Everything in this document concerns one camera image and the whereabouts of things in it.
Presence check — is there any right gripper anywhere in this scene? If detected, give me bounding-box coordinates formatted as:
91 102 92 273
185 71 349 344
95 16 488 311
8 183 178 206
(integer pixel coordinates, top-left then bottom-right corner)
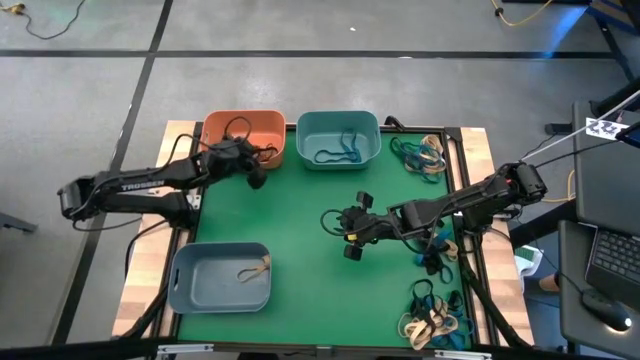
342 190 396 262

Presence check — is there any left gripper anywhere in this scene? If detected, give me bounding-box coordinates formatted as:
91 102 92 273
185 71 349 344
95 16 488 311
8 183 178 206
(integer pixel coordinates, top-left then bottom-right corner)
203 138 269 190

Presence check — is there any wide blue rubber band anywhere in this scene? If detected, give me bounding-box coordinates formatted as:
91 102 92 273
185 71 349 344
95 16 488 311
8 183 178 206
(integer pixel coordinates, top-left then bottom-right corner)
414 232 451 266

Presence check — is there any thin blue rubber band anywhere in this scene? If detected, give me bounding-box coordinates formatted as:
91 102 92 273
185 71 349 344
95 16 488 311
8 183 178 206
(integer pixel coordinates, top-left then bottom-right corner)
313 148 362 166
402 154 446 185

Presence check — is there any thin black rubber band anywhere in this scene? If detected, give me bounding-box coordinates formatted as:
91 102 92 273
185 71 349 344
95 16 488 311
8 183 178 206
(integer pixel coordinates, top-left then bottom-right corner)
409 278 436 321

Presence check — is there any thin teal rubber band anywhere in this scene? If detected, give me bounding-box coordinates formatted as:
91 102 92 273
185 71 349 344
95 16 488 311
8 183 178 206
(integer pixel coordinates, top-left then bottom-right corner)
389 136 426 174

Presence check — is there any orange plastic basket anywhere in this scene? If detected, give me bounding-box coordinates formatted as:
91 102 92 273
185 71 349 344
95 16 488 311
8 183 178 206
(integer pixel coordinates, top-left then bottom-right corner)
201 109 288 171

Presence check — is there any green table mat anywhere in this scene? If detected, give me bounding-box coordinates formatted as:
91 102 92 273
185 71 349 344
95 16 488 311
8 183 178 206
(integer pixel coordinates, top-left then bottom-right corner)
177 127 475 350

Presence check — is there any teal plastic basket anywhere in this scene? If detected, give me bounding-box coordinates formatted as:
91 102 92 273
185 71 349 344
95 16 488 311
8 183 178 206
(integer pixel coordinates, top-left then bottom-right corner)
295 110 383 172

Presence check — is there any black floor tape strip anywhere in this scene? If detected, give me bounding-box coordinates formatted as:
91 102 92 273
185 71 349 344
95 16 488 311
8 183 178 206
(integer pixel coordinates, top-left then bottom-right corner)
0 48 617 61
49 0 175 346

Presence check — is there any grey-blue plastic basket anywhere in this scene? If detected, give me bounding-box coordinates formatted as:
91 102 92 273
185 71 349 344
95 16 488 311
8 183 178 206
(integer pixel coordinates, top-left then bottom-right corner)
167 241 273 315

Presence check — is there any white green shoe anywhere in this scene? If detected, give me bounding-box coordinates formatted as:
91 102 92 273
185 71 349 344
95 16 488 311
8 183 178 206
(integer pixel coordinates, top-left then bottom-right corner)
513 244 545 279

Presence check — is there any person's leg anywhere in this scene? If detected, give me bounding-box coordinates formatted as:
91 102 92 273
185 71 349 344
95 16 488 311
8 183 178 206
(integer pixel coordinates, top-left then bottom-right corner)
538 272 562 294

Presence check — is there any white rod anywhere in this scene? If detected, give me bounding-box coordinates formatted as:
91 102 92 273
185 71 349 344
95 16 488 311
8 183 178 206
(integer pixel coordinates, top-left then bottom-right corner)
519 88 640 162

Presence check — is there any black stand leg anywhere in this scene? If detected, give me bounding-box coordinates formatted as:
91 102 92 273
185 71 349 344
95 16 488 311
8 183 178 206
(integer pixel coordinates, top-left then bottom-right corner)
543 74 640 136

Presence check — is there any grey floor object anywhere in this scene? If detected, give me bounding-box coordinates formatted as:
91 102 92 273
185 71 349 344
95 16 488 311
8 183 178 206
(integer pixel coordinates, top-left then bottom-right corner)
0 211 39 235

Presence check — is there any black desk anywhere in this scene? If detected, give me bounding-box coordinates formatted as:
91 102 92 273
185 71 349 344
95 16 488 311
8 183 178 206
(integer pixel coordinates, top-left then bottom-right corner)
558 99 640 360

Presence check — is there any black computer mouse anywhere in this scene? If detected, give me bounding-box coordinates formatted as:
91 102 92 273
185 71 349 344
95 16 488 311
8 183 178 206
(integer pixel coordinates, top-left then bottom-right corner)
580 288 633 333

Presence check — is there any dark laptop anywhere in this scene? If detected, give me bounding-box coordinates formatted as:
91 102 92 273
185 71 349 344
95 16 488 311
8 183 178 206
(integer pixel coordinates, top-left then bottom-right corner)
572 99 640 314

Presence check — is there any white patterned tag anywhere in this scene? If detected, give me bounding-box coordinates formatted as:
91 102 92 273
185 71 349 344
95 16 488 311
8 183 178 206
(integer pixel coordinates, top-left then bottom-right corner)
584 116 630 142

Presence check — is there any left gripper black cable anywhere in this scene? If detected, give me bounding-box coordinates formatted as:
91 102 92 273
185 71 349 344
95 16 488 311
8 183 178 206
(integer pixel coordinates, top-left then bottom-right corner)
169 116 254 154

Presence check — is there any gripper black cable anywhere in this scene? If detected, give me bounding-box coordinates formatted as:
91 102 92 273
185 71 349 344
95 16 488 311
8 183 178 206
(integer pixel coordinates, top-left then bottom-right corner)
319 208 351 236
169 116 254 154

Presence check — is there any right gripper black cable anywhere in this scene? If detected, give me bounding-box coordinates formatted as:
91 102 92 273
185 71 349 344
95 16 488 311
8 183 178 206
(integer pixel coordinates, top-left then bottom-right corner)
319 208 351 236

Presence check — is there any black aluminium table frame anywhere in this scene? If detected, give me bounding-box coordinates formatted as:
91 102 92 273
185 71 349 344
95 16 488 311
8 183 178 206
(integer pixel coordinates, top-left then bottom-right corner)
149 121 501 351

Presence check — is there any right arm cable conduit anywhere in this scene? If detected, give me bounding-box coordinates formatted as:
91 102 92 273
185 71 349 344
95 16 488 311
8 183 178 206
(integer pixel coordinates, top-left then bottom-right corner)
457 234 534 350

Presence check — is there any black camera gantry frame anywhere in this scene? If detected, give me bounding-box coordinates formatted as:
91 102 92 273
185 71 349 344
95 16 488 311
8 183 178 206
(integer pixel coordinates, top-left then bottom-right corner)
0 338 640 360

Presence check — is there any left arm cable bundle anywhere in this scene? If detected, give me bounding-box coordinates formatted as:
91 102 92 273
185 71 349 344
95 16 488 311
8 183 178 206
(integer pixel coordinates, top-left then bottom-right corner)
119 218 174 342

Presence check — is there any black floor cable yellow plug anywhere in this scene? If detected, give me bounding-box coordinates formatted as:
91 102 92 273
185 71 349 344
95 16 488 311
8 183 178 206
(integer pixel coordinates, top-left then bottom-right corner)
0 0 87 41

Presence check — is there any blue metal frame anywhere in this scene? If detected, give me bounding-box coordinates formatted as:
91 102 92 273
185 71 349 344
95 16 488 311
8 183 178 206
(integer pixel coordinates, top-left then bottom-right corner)
587 0 640 36

